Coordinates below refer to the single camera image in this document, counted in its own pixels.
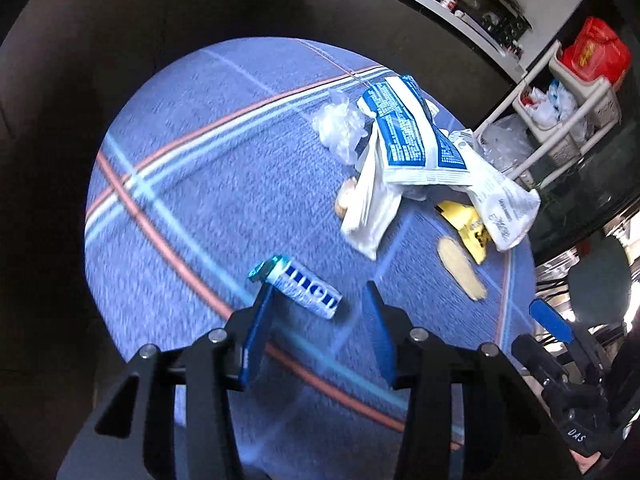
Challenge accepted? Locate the blue white candy tube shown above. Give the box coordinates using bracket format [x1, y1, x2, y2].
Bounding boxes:
[247, 255, 343, 320]

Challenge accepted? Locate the tan wooden peel piece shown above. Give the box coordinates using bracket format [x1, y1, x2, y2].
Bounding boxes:
[437, 236, 487, 301]

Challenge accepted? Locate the white printed plastic bag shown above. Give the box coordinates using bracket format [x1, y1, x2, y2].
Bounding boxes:
[446, 130, 540, 252]

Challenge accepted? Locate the white plastic wrapper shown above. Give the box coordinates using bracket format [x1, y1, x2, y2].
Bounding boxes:
[341, 128, 402, 261]

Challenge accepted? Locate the yellow snack wrapper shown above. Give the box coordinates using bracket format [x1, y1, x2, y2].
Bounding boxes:
[436, 200, 491, 264]

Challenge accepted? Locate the blue white snack bag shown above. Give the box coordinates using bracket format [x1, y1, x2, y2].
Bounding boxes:
[358, 75, 472, 186]

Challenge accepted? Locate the clear plastic bag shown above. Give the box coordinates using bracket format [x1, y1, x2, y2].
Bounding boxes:
[311, 90, 369, 166]

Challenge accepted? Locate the person's right hand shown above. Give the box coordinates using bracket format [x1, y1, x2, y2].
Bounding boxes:
[570, 451, 601, 474]

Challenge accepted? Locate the teal dining chair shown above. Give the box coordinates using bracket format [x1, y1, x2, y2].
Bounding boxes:
[567, 236, 631, 327]

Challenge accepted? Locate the blue plaid tablecloth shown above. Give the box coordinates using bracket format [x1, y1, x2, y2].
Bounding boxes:
[85, 38, 535, 479]

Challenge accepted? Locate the white tiered storage rack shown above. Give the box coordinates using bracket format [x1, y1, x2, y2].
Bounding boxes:
[473, 41, 622, 190]

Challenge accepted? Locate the red gift bag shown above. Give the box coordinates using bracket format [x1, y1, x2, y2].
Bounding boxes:
[560, 16, 632, 90]

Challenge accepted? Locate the black toaster oven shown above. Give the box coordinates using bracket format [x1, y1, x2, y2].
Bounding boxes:
[456, 0, 532, 60]

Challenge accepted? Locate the small red lid jar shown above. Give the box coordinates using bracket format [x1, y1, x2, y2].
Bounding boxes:
[439, 0, 458, 12]

